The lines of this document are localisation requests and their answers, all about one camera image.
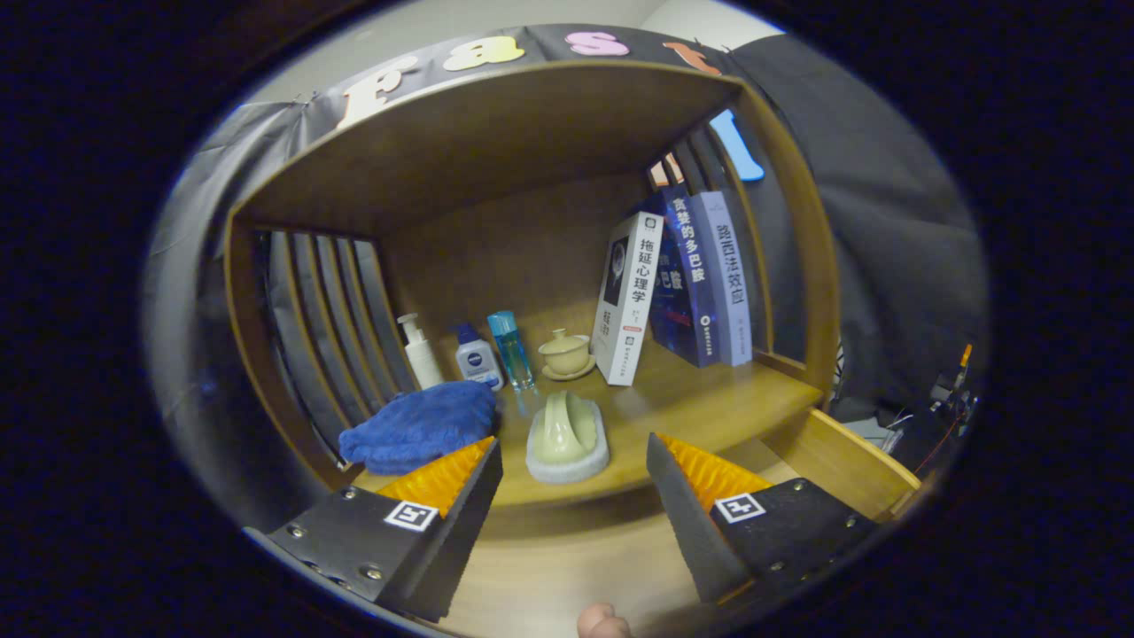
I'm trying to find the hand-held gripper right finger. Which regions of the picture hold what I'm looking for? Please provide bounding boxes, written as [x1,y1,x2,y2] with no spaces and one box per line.
[646,432,882,612]

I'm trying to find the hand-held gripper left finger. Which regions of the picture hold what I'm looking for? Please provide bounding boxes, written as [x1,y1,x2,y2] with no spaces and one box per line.
[244,436,504,623]

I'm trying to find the wooden drawer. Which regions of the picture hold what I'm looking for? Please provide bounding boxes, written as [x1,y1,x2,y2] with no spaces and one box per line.
[434,408,924,638]

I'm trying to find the pale green ceramic ornament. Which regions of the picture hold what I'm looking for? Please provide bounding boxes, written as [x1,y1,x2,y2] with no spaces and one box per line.
[525,391,611,485]

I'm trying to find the wooden countertop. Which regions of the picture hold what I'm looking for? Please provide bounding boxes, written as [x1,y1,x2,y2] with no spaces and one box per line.
[350,306,825,510]

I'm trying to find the wooden cabinet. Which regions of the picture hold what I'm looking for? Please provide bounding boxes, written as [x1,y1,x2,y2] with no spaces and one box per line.
[221,60,843,497]

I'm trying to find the blue folded towel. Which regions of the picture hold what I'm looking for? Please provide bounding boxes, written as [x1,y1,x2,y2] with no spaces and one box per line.
[338,381,499,476]

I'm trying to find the white bottle with blue cap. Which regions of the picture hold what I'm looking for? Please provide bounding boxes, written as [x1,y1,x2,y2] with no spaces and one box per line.
[454,323,505,392]

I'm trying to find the white pump bottle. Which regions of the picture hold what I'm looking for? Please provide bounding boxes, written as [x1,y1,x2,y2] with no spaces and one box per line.
[397,313,444,391]

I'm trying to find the clear blue bottle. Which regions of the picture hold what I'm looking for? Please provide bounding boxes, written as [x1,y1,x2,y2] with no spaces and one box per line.
[486,310,538,393]

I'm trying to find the cream lidded tea cup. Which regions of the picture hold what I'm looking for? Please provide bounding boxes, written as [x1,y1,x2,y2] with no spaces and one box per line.
[538,329,597,382]

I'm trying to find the white book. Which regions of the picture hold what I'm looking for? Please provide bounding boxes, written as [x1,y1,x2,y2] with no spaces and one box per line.
[591,211,664,386]

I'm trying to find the dark blue book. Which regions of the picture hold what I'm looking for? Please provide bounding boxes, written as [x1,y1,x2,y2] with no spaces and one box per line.
[642,184,723,369]

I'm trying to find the pale blue book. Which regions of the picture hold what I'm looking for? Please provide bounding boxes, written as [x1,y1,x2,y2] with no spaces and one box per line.
[691,191,754,367]

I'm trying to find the black and orange device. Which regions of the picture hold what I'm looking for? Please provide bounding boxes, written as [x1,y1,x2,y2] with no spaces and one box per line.
[928,344,980,417]

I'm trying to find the black backdrop cloth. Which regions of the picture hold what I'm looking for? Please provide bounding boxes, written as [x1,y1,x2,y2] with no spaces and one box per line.
[142,25,989,533]

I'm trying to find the red cable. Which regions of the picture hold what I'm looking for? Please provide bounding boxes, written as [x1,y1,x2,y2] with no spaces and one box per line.
[913,412,967,475]

